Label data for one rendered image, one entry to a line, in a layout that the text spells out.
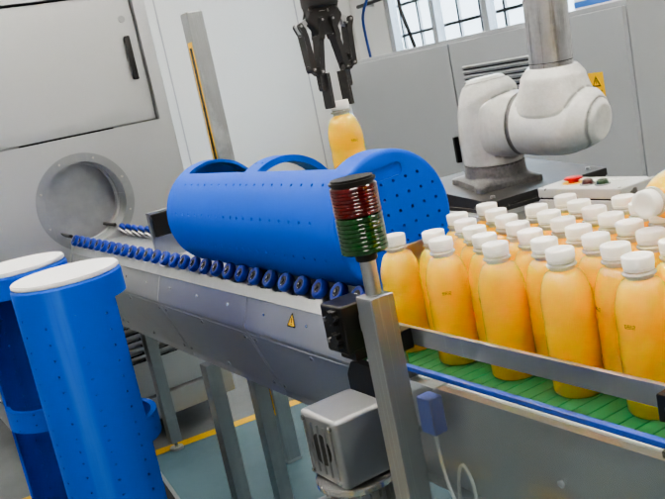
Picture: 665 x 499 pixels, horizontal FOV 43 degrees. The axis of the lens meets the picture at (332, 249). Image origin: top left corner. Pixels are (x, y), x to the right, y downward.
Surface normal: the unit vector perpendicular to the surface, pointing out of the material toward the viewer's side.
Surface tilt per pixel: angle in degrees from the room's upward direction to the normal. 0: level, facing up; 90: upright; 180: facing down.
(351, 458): 90
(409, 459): 90
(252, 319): 70
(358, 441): 90
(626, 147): 90
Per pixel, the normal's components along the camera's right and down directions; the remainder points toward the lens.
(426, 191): 0.53, 0.07
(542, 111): -0.65, 0.25
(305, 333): -0.84, -0.07
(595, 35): -0.88, 0.26
